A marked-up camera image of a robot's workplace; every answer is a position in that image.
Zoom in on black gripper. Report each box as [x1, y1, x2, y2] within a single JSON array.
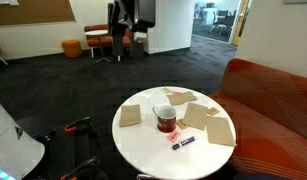
[[107, 0, 156, 63]]

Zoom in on blue Expo marker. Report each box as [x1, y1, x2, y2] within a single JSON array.
[[171, 135, 197, 151]]

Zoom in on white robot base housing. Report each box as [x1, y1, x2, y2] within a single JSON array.
[[0, 96, 46, 180]]

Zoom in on red mug white inside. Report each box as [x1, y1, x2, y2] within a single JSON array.
[[152, 104, 178, 134]]

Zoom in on orange lounge sofa white legs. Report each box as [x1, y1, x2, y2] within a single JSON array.
[[83, 23, 132, 51]]

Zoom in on small round white table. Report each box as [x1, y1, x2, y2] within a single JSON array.
[[84, 29, 111, 64]]

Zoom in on orange round ottoman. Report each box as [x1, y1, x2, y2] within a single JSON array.
[[61, 39, 83, 60]]

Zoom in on brown sugar packet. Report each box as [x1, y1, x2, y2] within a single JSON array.
[[206, 107, 221, 117], [175, 118, 189, 131]]

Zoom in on brown cork board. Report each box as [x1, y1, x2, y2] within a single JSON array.
[[0, 0, 76, 27]]

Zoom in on black office chair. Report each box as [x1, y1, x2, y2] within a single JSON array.
[[207, 9, 236, 36]]

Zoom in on small black device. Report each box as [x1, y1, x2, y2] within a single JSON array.
[[32, 129, 58, 145]]

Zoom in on black robot cart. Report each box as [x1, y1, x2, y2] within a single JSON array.
[[16, 113, 109, 180]]

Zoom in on white papers on board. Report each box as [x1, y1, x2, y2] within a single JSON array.
[[0, 0, 20, 6]]

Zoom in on orange patterned sofa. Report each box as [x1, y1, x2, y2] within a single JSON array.
[[208, 58, 307, 180]]

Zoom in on black clamp orange handle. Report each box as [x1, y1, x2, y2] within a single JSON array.
[[59, 157, 102, 180], [63, 116, 94, 134]]

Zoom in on yellow door frame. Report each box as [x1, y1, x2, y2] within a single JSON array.
[[230, 0, 251, 47]]

